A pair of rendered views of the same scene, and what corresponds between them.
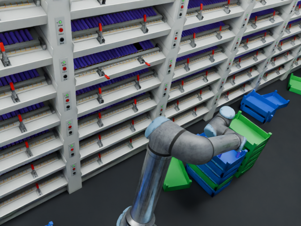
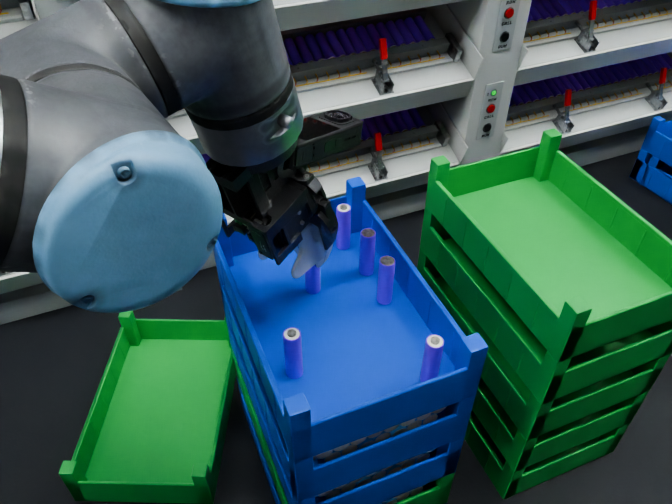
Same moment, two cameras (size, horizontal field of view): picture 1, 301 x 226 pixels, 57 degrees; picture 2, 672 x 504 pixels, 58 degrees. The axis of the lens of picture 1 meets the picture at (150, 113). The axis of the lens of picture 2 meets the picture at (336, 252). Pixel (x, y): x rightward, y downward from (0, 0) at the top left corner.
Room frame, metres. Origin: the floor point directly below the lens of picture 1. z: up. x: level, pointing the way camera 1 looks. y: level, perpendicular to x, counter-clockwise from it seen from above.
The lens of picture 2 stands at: (0.92, -0.69, 0.85)
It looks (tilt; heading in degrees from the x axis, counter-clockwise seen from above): 42 degrees down; 22
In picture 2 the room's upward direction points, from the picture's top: straight up
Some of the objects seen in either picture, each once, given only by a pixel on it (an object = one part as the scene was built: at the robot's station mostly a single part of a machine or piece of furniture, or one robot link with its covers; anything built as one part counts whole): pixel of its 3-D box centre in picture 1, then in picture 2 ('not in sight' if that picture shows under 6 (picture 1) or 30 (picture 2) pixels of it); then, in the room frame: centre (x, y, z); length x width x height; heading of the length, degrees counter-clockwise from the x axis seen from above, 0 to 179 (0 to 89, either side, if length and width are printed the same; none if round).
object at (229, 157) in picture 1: (220, 146); (331, 297); (1.35, -0.51, 0.36); 0.30 x 0.20 x 0.08; 45
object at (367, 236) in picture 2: not in sight; (367, 253); (1.43, -0.52, 0.36); 0.02 x 0.02 x 0.06
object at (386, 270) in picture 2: not in sight; (385, 281); (1.40, -0.56, 0.36); 0.02 x 0.02 x 0.06
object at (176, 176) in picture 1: (172, 170); (163, 397); (1.33, -0.23, 0.04); 0.30 x 0.20 x 0.08; 21
